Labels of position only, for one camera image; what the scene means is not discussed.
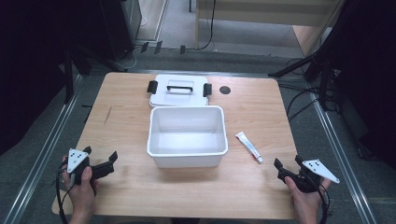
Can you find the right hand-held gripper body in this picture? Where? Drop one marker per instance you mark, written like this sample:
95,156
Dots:
317,169

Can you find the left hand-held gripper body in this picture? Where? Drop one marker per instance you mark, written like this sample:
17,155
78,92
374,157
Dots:
75,159

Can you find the person's right hand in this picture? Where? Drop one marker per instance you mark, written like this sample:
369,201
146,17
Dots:
308,202

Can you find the person's left hand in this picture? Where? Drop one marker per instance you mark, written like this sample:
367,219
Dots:
81,196

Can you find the white ointment tube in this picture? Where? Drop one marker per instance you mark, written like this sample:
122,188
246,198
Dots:
249,146

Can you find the black tripod stand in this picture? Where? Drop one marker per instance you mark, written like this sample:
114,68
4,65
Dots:
314,62
68,81

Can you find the white plastic storage box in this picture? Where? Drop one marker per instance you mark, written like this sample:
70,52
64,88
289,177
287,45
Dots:
186,161

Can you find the black round table grommet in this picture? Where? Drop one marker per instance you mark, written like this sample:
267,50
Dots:
224,90

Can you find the dark curtain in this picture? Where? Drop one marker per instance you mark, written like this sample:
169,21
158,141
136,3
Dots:
370,77
31,62

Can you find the black cabinet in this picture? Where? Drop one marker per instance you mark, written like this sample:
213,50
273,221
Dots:
120,28

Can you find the light wooden furniture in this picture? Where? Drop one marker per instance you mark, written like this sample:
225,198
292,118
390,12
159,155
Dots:
267,12

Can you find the metal floor rail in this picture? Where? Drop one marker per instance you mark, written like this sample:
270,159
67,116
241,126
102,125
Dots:
342,161
40,155

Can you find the small black floor bracket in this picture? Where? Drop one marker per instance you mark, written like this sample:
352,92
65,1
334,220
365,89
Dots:
158,47
182,49
144,47

